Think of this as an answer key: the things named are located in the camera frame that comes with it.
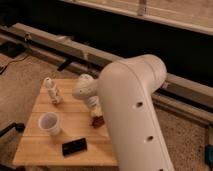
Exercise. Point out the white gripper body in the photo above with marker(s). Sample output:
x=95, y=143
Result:
x=94, y=106

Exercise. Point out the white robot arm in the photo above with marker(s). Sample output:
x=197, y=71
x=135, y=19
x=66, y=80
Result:
x=123, y=92

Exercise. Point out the brown oval object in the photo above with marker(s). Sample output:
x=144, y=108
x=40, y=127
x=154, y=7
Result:
x=98, y=122

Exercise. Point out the white plastic bottle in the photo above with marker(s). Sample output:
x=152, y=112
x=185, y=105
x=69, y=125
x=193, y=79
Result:
x=52, y=90

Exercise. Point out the black rectangular block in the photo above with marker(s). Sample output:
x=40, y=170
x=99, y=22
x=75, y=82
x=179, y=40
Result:
x=74, y=146

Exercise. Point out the wooden table board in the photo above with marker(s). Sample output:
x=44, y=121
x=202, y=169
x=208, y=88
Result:
x=37, y=148

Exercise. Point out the blue object at right edge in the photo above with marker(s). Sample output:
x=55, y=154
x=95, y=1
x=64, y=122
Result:
x=209, y=156

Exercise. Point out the black handle on floor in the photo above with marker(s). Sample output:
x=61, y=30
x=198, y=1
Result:
x=17, y=126

